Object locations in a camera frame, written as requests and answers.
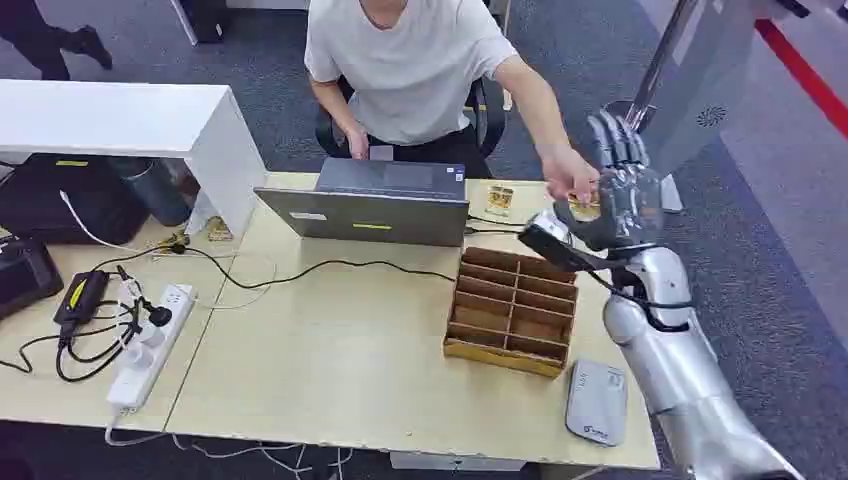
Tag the person's right hand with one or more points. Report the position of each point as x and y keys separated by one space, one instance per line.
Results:
x=358 y=144

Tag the walking person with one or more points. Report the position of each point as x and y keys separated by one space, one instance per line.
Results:
x=40 y=33

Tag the flat grey device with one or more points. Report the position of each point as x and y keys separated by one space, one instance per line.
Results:
x=596 y=403

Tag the small yellow black key tag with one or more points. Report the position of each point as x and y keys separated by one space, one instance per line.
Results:
x=173 y=242

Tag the person's left hand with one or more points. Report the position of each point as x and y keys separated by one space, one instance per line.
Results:
x=568 y=171

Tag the black power adapter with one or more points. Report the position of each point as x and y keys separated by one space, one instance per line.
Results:
x=81 y=296

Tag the small brown printed card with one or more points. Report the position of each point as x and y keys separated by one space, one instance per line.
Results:
x=218 y=230

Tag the black plug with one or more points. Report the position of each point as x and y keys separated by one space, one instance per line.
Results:
x=159 y=315

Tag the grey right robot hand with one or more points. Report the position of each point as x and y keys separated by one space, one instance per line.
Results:
x=629 y=199

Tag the white power strip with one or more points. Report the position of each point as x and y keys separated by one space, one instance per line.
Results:
x=151 y=351

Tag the dark waste bin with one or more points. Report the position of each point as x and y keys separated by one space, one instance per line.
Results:
x=156 y=189

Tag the white plug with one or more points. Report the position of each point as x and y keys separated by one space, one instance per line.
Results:
x=151 y=336

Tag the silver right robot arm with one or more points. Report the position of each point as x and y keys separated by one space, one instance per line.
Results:
x=669 y=371

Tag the white shelf desk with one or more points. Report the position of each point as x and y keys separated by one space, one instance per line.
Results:
x=132 y=122

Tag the wooden card box with slots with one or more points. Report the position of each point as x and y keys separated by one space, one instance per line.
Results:
x=510 y=311

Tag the grey laptop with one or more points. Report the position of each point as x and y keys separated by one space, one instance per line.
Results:
x=371 y=212

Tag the grey standing panel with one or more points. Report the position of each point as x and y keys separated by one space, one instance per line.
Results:
x=702 y=79

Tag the black device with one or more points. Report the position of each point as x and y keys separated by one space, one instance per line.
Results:
x=23 y=273

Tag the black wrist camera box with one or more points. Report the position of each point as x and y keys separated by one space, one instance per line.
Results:
x=553 y=245

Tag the large black case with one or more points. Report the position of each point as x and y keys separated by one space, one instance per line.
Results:
x=66 y=199

